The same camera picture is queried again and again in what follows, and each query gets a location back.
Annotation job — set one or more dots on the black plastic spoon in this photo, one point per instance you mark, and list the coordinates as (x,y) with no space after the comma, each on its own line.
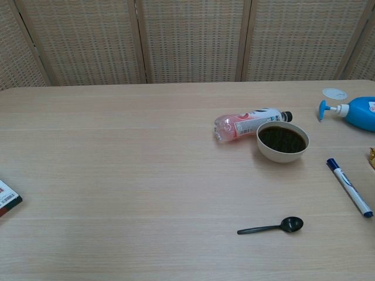
(290,224)

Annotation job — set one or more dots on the pink drink bottle black cap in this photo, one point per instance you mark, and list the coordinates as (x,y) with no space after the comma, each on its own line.
(234,126)

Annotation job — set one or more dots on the printed card box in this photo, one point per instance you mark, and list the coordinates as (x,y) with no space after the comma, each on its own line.
(7,199)

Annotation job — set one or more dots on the woven folding screen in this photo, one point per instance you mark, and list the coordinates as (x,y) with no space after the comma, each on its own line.
(190,41)

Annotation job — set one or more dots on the white round table disc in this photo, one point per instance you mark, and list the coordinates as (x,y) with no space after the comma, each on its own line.
(334,93)

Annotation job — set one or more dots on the blue pump soap bottle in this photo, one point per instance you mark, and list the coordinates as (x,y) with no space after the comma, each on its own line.
(361,114)

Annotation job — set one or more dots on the blue whiteboard marker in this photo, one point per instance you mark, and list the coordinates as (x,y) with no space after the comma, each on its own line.
(348,187)

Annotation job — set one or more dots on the gold snack packet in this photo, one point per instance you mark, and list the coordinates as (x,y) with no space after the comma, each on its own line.
(372,158)

